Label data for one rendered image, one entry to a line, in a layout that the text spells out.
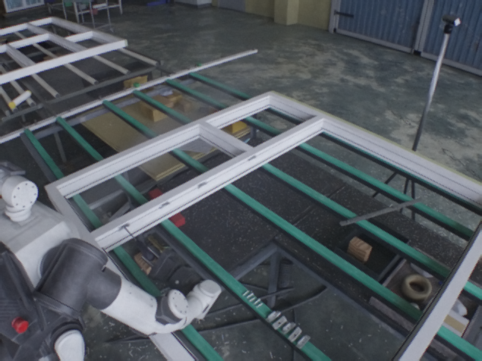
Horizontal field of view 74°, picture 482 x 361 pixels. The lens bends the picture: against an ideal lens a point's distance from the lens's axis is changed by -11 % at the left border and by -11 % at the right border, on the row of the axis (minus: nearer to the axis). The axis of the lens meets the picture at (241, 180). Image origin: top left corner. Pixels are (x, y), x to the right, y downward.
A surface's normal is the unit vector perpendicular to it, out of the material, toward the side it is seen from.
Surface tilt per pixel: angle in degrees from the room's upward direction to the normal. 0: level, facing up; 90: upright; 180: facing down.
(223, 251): 0
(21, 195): 91
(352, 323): 0
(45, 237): 43
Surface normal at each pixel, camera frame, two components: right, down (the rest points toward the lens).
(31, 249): 0.63, -0.42
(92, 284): 0.77, -0.10
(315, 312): 0.00, -0.79
